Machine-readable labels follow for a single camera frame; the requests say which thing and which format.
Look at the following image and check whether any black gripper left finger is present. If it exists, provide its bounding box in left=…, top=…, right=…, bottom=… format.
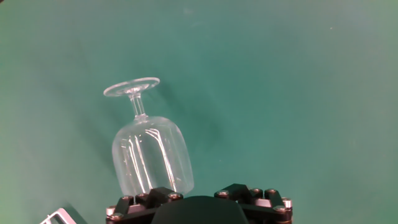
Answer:
left=105, top=186, right=185, bottom=224

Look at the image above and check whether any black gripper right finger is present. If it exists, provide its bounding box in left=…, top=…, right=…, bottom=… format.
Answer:
left=213, top=183, right=294, bottom=224

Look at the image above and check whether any clear wine glass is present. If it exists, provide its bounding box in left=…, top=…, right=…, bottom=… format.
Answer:
left=103, top=77, right=195, bottom=203

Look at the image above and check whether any green table mat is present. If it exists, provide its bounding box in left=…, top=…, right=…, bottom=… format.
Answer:
left=0, top=0, right=398, bottom=224

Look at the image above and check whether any white cup rack wooden handle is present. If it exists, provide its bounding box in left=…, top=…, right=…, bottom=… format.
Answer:
left=39, top=207, right=78, bottom=224

